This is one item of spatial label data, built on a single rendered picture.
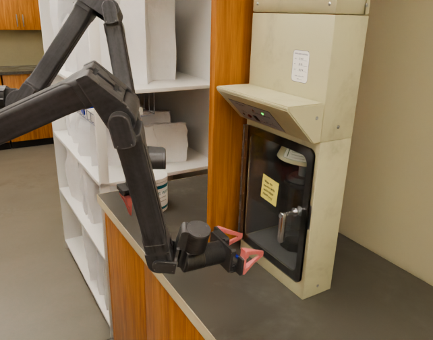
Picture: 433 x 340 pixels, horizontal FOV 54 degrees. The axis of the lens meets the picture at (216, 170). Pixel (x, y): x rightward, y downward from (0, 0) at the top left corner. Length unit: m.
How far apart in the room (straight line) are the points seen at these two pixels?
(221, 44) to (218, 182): 0.44
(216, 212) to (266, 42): 0.58
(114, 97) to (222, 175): 0.70
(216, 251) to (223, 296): 0.26
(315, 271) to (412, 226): 0.40
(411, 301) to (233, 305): 0.52
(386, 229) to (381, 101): 0.43
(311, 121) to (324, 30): 0.21
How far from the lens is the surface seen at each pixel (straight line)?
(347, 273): 1.46
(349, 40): 1.09
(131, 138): 0.79
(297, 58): 1.14
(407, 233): 1.54
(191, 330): 1.35
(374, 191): 1.58
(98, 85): 0.77
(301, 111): 1.02
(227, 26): 1.31
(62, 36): 1.40
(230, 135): 1.37
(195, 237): 0.97
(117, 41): 1.37
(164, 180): 1.71
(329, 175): 1.15
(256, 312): 1.24
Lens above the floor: 1.71
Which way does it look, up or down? 20 degrees down
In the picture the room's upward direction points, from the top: 2 degrees clockwise
